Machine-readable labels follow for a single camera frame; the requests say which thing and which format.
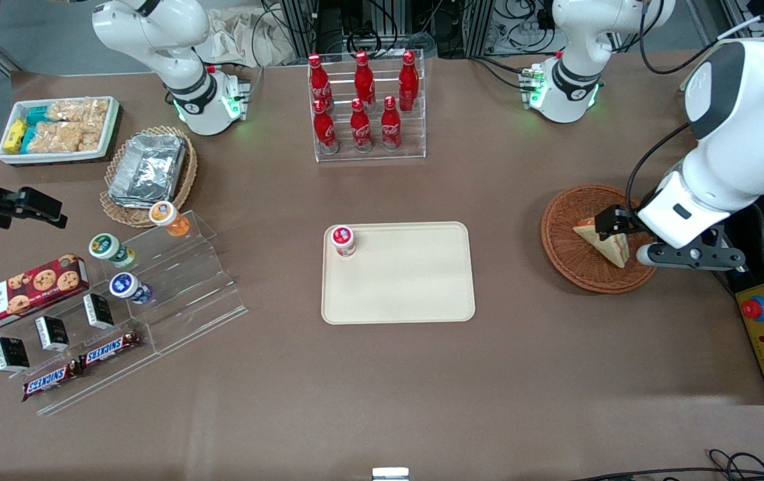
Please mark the beige plastic tray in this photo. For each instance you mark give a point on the beige plastic tray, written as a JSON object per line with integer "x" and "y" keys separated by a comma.
{"x": 399, "y": 287}

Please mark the clear-wrapped cracker pack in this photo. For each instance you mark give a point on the clear-wrapped cracker pack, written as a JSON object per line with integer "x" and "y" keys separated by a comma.
{"x": 78, "y": 110}
{"x": 55, "y": 137}
{"x": 91, "y": 137}

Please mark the triangular sandwich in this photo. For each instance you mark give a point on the triangular sandwich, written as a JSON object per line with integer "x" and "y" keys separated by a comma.
{"x": 612, "y": 250}

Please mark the teal snack packet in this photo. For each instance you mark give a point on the teal snack packet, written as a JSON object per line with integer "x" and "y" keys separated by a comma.
{"x": 38, "y": 116}
{"x": 28, "y": 139}

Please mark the black aluminium frame rack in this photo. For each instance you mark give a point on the black aluminium frame rack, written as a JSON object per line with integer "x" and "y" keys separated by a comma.
{"x": 328, "y": 23}

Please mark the clear acrylic stepped stand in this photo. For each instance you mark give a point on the clear acrylic stepped stand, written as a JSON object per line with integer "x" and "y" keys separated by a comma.
{"x": 188, "y": 280}

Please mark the red Walkers cookie box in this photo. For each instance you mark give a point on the red Walkers cookie box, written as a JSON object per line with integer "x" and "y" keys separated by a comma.
{"x": 25, "y": 294}

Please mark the Snickers chocolate bar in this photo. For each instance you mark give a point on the Snickers chocolate bar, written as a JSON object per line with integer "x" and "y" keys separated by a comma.
{"x": 51, "y": 381}
{"x": 109, "y": 349}

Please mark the beige cloth bag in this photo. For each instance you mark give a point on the beige cloth bag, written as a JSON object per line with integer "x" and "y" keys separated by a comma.
{"x": 235, "y": 37}

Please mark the red Coca-Cola bottle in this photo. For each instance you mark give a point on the red Coca-Cola bottle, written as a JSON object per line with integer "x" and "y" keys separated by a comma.
{"x": 326, "y": 130}
{"x": 319, "y": 80}
{"x": 364, "y": 80}
{"x": 360, "y": 128}
{"x": 391, "y": 125}
{"x": 409, "y": 80}

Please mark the red-lid yogurt bottle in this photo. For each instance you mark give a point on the red-lid yogurt bottle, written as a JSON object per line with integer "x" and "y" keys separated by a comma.
{"x": 343, "y": 239}

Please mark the blue-lid yogurt bottle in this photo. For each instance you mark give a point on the blue-lid yogurt bottle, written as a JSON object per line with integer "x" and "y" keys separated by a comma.
{"x": 127, "y": 287}

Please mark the light wicker basket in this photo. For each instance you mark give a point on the light wicker basket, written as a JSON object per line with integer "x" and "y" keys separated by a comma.
{"x": 190, "y": 175}

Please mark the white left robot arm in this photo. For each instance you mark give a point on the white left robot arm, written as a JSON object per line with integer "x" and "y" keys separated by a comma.
{"x": 749, "y": 133}

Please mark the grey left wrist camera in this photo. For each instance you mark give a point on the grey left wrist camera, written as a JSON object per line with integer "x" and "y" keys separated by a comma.
{"x": 689, "y": 257}

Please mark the small black box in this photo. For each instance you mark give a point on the small black box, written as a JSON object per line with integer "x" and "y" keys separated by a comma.
{"x": 98, "y": 310}
{"x": 53, "y": 333}
{"x": 11, "y": 354}

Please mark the stack of foil trays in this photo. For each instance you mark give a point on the stack of foil trays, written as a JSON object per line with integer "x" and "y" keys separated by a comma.
{"x": 148, "y": 167}

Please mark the green-lid yogurt bottle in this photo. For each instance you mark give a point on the green-lid yogurt bottle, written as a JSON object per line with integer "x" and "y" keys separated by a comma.
{"x": 108, "y": 247}

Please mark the orange-lid yogurt bottle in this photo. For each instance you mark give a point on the orange-lid yogurt bottle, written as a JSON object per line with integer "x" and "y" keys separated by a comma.
{"x": 168, "y": 217}

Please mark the yellow snack packet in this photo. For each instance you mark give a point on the yellow snack packet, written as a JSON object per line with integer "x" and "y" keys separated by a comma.
{"x": 15, "y": 136}

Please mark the clear acrylic bottle rack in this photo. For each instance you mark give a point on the clear acrylic bottle rack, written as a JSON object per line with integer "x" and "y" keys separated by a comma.
{"x": 415, "y": 133}

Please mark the white rectangular snack tray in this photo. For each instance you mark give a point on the white rectangular snack tray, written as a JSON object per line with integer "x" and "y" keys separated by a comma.
{"x": 55, "y": 157}

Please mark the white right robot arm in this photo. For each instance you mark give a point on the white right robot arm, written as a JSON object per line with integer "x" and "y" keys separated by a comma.
{"x": 188, "y": 87}

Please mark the brown wicker basket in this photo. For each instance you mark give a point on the brown wicker basket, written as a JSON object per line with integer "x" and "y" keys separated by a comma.
{"x": 576, "y": 264}

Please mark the small white block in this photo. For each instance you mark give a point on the small white block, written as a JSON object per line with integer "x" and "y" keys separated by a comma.
{"x": 390, "y": 474}

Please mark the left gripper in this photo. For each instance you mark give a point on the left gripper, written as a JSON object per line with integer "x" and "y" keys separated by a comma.
{"x": 624, "y": 219}

